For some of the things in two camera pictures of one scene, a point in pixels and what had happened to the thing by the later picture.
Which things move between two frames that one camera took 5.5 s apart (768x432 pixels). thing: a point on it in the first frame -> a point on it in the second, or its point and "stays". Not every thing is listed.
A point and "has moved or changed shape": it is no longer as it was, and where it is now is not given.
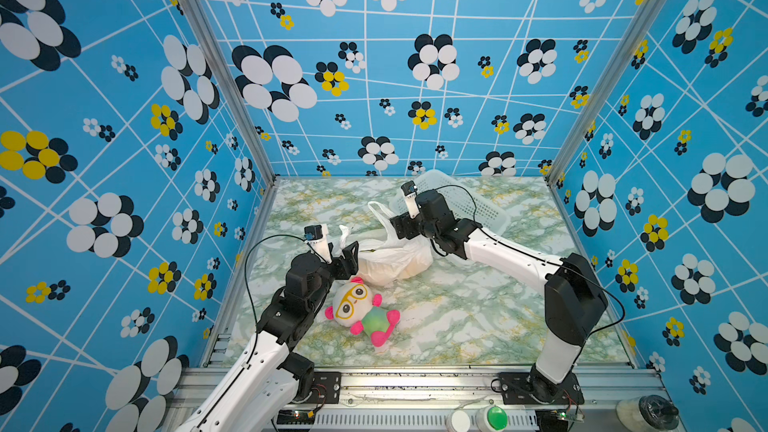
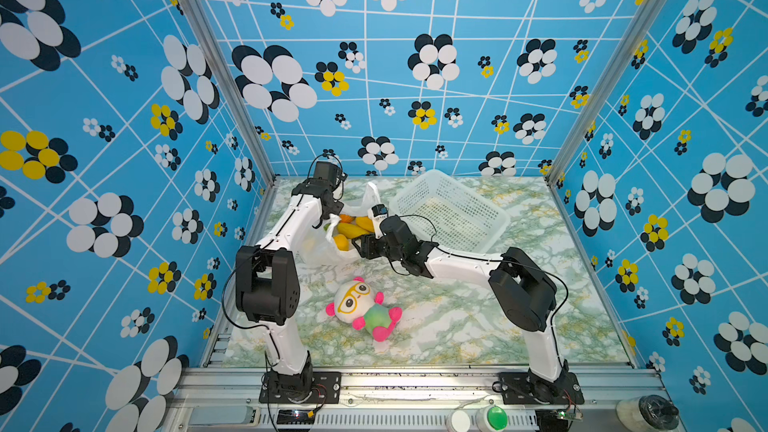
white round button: [459, 421] stays
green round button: [496, 418] stays
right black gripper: [404, 223] -> [368, 244]
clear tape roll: [647, 413] stays
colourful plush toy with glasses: [355, 306] stays
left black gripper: [350, 263] -> [336, 206]
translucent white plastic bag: [385, 257] has moved or changed shape
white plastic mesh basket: [464, 202] stays
